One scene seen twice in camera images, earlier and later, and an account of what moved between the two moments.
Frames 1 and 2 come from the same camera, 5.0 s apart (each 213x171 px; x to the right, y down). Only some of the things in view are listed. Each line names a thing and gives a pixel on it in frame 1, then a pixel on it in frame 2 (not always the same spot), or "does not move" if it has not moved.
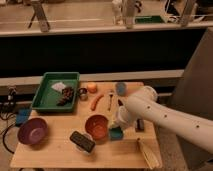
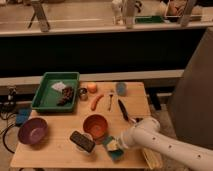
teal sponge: x=115 y=133 to x=115 y=149
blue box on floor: x=22 y=115 does not move
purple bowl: x=33 y=131 does not move
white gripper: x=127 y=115 to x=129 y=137
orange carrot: x=95 y=100 does not move
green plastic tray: x=57 y=92 does not move
